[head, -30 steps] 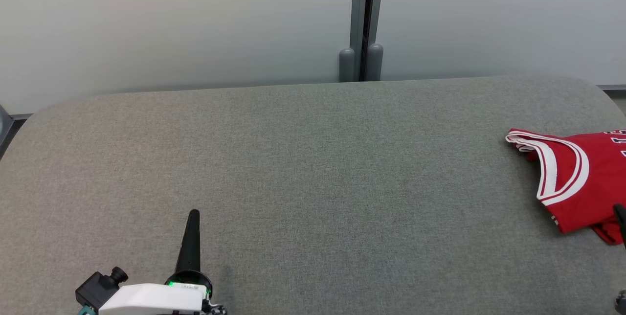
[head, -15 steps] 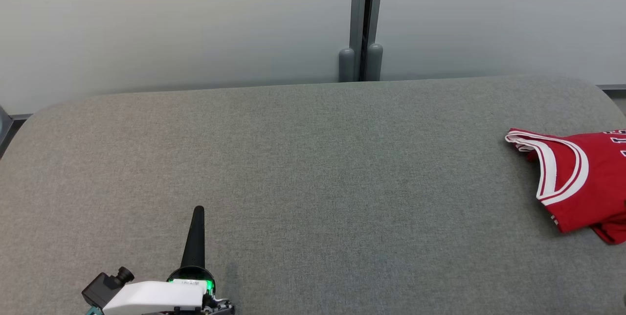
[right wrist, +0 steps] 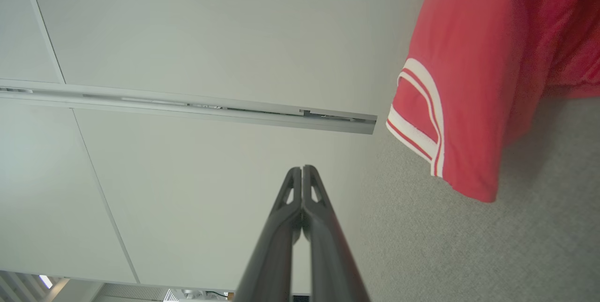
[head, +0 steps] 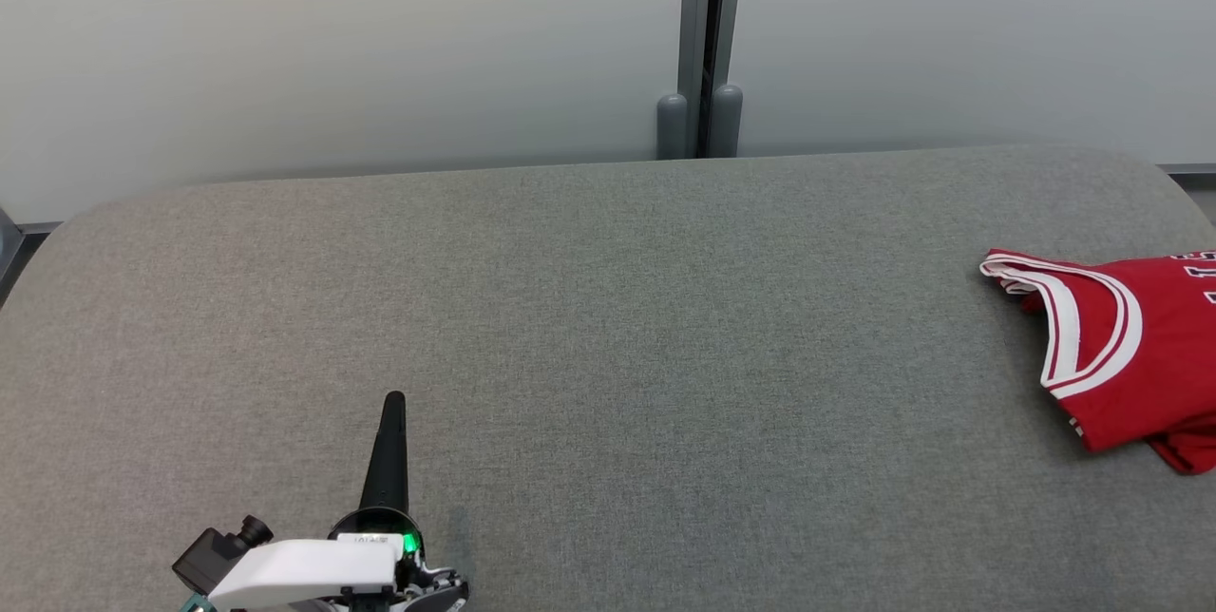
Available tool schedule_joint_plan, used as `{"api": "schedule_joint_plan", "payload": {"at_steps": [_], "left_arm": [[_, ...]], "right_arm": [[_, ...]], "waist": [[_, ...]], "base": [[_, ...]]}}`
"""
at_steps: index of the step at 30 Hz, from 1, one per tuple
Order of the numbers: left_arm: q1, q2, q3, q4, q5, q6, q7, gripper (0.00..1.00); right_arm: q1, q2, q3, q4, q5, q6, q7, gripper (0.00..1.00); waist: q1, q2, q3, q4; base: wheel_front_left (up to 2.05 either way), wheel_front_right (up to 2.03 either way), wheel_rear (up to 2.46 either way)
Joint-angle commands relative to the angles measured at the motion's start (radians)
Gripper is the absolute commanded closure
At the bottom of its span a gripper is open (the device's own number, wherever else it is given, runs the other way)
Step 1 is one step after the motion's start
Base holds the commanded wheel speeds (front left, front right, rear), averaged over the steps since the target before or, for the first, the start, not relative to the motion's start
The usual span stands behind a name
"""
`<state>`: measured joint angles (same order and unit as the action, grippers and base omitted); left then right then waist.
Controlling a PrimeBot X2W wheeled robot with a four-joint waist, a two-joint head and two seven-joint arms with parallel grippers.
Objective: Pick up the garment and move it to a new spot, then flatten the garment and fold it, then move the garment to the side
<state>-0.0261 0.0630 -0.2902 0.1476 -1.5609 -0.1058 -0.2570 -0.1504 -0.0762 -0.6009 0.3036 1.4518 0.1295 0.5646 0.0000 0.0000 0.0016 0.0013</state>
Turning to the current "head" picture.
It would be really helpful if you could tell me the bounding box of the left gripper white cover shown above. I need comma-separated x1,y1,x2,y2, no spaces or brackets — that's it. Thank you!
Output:
206,391,470,612

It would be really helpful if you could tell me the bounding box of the red sleeveless jersey white trim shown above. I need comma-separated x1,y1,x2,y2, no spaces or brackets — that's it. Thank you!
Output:
979,248,1216,477

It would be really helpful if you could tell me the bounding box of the grey partition post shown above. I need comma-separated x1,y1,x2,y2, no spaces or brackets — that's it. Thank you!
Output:
0,206,27,304
656,0,749,161

